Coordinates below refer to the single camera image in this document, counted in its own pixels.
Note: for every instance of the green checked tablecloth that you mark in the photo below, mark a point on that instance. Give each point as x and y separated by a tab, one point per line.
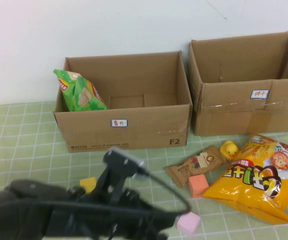
21	150

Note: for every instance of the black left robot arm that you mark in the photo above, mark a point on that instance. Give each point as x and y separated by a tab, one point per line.
16	220

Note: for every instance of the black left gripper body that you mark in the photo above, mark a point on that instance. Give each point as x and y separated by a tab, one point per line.
109	225

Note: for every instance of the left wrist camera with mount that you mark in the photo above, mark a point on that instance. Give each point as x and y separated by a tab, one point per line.
120	162

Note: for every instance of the yellow foam cube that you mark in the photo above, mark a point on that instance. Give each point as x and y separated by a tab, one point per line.
88	183

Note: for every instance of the orange foam cube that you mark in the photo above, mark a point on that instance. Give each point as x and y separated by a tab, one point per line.
198	186

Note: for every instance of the white label on taped box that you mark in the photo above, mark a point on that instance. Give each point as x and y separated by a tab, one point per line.
259	94

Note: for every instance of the cardboard box with F2 print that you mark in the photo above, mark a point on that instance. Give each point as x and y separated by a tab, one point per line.
144	136

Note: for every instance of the brown snack bar packet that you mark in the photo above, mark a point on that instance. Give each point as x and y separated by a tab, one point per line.
191	166

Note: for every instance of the yellow-orange chip bag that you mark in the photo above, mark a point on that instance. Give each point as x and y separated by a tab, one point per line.
246	195

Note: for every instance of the green Lay's chip bag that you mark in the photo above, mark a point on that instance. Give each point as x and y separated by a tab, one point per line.
81	97

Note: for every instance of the white label on F2 box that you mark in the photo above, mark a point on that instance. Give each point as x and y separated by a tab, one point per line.
119	123

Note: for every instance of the taped cardboard box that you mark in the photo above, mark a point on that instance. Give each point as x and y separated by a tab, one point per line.
229	120

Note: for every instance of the yellow rubber duck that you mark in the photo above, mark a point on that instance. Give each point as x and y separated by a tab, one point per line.
229	150

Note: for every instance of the pink foam cube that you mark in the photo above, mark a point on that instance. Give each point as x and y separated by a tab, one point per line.
190	225

